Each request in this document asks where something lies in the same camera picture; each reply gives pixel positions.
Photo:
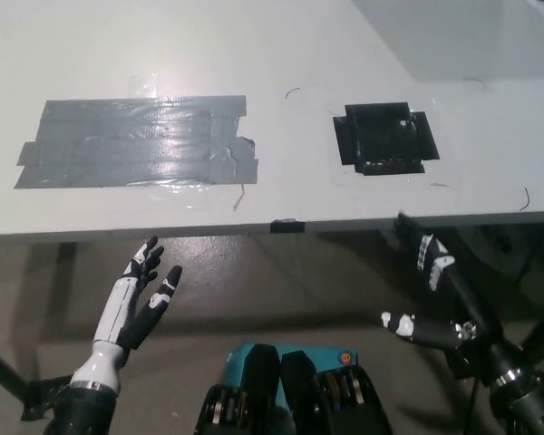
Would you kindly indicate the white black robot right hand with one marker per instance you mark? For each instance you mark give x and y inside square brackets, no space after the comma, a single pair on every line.
[480,335]

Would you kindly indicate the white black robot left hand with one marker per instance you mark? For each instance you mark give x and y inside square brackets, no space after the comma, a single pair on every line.
[127,317]

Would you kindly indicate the black teal robot torso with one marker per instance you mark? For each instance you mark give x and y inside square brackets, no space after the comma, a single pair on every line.
[292,389]

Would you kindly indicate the black metal table leg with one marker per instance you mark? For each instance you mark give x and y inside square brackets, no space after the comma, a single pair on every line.
[4,369]
[541,326]

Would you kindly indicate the small black tape strip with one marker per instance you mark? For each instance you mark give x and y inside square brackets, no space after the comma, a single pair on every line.
[288,225]

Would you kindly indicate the black tape square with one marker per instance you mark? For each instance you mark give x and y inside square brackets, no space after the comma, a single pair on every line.
[381,138]

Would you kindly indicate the grey duct tape patch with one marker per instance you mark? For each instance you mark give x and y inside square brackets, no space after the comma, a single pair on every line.
[131,142]

